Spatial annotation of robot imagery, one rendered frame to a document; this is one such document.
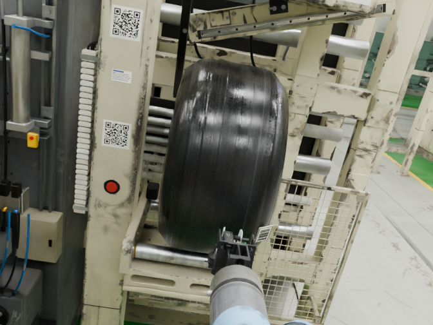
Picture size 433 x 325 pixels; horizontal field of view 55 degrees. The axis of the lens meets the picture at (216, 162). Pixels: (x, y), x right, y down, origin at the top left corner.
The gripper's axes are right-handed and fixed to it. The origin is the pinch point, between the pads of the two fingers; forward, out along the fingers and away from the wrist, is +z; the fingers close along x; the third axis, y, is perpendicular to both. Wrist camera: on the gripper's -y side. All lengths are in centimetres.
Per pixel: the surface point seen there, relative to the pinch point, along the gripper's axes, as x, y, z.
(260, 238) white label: -9.5, -2.7, 11.5
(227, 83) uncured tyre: 5.3, 33.3, 19.3
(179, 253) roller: 10.0, -16.6, 22.8
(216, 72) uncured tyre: 8.4, 35.2, 22.7
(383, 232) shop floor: -161, -83, 235
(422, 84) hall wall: -570, 44, 1027
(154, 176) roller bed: 24, -10, 69
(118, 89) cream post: 32.7, 26.4, 24.5
